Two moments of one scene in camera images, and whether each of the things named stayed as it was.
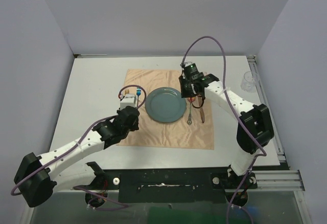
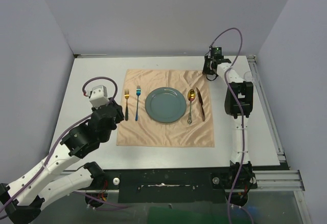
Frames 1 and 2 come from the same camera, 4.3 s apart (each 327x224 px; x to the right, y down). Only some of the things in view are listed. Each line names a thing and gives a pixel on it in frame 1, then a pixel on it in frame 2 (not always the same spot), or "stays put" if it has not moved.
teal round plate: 165,105 stays put
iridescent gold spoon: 190,99 stays put
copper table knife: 200,99 stays put
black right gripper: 185,94 to 205,70
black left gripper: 134,127 to 119,116
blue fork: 138,92 stays put
